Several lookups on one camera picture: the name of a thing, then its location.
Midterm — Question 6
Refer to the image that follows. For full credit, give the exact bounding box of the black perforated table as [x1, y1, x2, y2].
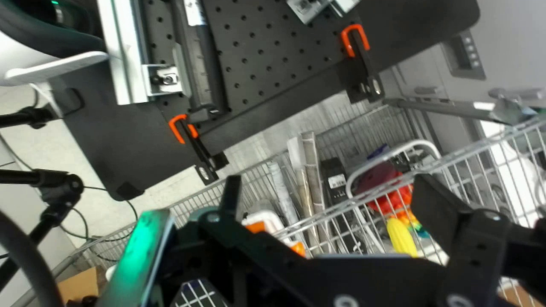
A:
[53, 0, 483, 201]

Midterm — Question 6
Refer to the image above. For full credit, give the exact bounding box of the metal wire shelf rack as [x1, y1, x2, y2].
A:
[11, 95, 546, 307]

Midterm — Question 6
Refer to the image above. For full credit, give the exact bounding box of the small cardboard box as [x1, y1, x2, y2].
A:
[57, 266, 108, 305]

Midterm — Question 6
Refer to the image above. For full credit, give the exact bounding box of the orange clamp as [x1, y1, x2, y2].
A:
[340, 22, 372, 59]
[168, 112, 202, 145]

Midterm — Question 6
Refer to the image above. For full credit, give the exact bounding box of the white tray with orange piece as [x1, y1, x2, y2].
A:
[241, 209, 309, 259]

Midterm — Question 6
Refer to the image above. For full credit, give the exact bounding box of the white plastic tray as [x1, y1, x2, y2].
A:
[345, 138, 444, 199]

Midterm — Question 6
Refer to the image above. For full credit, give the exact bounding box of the aluminium rail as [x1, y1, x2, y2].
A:
[96, 0, 193, 107]

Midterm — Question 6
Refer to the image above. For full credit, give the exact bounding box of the grey desk control panel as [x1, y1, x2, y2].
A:
[446, 30, 488, 81]

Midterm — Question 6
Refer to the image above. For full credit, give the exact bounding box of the red plastic toy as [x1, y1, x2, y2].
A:
[355, 160, 415, 214]

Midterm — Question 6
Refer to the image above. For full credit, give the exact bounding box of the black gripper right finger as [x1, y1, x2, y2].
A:
[410, 172, 482, 240]

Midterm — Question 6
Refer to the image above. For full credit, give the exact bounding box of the yellow toy corn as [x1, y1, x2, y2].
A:
[386, 214, 424, 259]

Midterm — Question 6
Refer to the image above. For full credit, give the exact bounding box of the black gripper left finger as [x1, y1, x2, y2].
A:
[221, 172, 246, 225]

